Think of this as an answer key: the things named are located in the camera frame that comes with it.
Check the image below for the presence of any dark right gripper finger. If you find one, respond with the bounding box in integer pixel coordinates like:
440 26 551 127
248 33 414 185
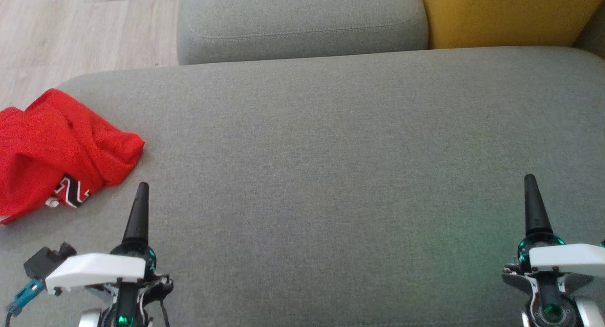
524 174 554 238

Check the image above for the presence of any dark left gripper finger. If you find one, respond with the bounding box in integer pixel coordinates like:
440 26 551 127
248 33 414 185
123 182 151 246

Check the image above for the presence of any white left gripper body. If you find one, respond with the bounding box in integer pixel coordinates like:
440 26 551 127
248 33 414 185
45 244 173 327

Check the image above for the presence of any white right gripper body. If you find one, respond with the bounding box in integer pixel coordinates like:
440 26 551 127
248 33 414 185
502 232 605 327

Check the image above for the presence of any red jersey number 23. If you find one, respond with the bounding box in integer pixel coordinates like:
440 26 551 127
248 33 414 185
19 88 145 209

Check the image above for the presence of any grey sofa seat cushion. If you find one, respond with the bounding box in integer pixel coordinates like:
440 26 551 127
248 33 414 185
0 46 605 327

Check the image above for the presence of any yellow sofa cushion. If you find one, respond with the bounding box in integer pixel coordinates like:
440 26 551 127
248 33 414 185
418 0 605 50

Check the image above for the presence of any grey sofa back cushion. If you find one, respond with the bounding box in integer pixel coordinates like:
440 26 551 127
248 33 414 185
176 0 430 66

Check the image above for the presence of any black left cable teal plug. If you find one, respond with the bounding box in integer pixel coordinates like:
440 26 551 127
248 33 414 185
5 278 46 327

